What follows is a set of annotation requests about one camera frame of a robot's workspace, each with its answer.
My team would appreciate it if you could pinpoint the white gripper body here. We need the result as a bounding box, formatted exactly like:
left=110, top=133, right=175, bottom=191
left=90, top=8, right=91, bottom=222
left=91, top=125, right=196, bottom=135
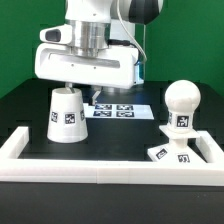
left=35, top=23, right=138, bottom=89

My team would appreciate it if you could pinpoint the white conical lamp shade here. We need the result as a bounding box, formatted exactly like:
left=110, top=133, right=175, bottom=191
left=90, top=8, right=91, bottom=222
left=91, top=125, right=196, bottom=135
left=47, top=88, right=88, bottom=143

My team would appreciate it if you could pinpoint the white lamp bulb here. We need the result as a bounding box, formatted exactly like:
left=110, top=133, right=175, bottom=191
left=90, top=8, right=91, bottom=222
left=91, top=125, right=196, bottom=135
left=165, top=80, right=201, bottom=134

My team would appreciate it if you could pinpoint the white lamp base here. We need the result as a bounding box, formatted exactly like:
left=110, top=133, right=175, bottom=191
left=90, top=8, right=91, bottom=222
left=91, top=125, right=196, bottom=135
left=147, top=125, right=204, bottom=164

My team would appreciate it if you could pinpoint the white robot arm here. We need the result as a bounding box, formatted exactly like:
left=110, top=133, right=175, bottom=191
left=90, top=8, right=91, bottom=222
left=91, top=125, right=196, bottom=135
left=35, top=0, right=164, bottom=89

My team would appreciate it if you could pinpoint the paper sheet with markers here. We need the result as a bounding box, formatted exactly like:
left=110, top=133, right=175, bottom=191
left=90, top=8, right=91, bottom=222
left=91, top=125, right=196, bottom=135
left=84, top=103, right=154, bottom=120

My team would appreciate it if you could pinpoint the white U-shaped fence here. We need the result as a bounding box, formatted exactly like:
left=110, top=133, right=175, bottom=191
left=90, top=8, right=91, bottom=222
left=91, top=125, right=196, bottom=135
left=0, top=126, right=224, bottom=186

